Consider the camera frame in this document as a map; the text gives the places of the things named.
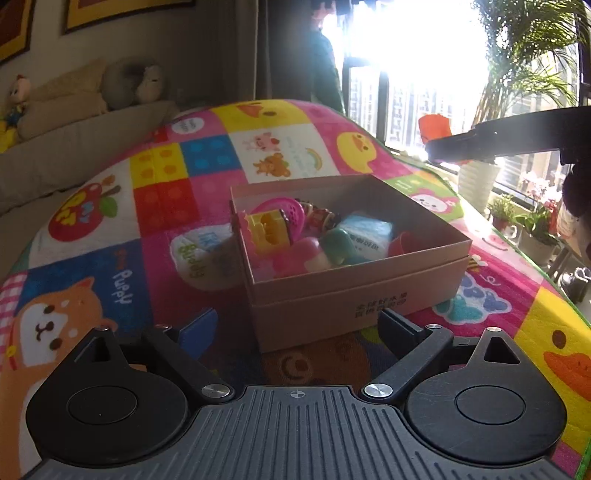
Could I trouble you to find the blue wet wipes pack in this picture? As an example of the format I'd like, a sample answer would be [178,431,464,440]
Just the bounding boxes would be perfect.
[338,213,394,261]

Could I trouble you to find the grey neck pillow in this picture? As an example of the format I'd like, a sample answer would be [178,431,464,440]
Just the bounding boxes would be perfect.
[101,57,166,110]

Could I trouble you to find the pink pig toy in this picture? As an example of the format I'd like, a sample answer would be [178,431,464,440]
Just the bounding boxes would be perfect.
[273,237,322,278]

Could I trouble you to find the pink round toy cake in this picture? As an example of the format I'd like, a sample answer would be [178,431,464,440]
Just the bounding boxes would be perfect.
[238,209,291,257]

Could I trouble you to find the framed red picture right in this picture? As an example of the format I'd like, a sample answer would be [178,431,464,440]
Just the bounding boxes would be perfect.
[63,0,197,34]

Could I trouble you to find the pink cardboard box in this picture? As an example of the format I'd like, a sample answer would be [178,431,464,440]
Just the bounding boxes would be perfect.
[230,175,472,353]

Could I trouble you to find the yellow plush toy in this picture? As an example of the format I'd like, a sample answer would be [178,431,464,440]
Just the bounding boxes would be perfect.
[0,120,19,153]

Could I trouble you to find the red dress figurine doll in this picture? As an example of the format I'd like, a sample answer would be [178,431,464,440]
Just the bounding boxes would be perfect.
[297,200,342,235]

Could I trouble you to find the pink plastic toy basket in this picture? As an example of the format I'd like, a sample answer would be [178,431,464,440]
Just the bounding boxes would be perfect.
[252,197,307,241]

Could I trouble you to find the colourful cartoon play mat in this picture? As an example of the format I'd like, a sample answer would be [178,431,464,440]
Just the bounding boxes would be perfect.
[1,100,590,479]

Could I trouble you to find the cartoon boy doll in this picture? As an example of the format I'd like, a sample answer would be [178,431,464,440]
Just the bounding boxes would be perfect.
[4,75,32,127]

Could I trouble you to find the small potted flowers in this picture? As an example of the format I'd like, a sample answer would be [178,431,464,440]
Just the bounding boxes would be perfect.
[488,195,559,268]

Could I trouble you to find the beige sofa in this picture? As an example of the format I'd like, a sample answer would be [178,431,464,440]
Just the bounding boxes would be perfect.
[1,101,178,277]

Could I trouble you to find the framed red picture left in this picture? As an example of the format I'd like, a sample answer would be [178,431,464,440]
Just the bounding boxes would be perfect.
[0,0,36,65]

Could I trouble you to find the white plant pot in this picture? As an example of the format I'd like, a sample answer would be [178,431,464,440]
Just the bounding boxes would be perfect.
[458,160,501,214]

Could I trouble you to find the beige folded pillow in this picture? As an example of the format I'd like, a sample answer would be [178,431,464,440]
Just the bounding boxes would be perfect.
[17,58,108,140]

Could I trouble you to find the white bear plush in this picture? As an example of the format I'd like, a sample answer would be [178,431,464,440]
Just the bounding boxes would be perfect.
[135,65,165,104]

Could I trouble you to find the red plastic lid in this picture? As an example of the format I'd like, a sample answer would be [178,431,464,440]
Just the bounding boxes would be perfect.
[388,231,420,257]

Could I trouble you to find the framed red picture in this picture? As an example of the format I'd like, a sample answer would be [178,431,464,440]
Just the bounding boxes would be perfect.
[63,0,197,34]
[0,0,36,65]

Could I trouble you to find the teal toy cup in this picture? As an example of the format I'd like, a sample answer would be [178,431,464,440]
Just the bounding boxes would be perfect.
[320,228,366,267]

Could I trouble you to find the potted palm plant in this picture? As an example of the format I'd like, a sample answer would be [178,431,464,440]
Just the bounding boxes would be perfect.
[473,1,589,125]

